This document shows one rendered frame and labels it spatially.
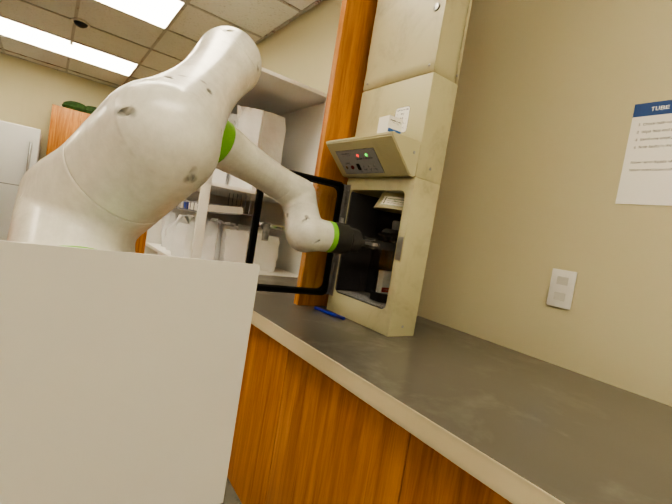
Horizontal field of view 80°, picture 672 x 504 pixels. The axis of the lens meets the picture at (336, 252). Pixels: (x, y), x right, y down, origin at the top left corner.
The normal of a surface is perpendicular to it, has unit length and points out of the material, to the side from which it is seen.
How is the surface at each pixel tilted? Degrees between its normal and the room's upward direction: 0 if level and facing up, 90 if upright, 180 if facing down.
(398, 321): 90
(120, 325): 90
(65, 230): 47
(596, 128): 90
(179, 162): 114
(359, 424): 90
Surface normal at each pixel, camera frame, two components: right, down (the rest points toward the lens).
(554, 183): -0.80, -0.10
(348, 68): 0.58, 0.14
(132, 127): 0.00, 0.10
